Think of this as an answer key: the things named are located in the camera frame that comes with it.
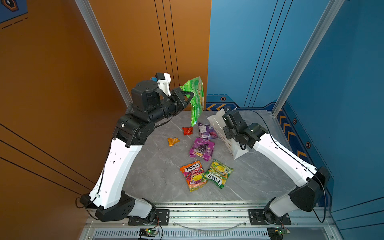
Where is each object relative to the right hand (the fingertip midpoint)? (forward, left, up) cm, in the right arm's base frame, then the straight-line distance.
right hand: (230, 126), depth 78 cm
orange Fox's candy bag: (-18, +19, -22) cm, 34 cm away
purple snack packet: (+12, +11, -21) cm, 26 cm away
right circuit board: (-44, -20, -27) cm, 55 cm away
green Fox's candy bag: (-16, +6, -22) cm, 28 cm away
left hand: (-8, +17, +28) cm, 34 cm away
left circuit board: (-43, +40, -26) cm, 65 cm away
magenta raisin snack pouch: (-2, +15, -18) cm, 24 cm away
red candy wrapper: (+15, +24, -22) cm, 36 cm away
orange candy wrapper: (+7, +35, -24) cm, 43 cm away
